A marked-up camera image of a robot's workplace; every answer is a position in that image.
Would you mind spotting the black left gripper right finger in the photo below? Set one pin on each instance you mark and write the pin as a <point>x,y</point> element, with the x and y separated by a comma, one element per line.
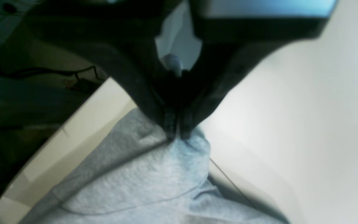
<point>237,35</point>

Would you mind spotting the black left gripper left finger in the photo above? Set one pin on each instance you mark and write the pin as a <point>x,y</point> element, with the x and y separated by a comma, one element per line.
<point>119,37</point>

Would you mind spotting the grey t-shirt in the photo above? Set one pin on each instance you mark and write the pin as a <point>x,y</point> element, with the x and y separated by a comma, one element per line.
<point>137,176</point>

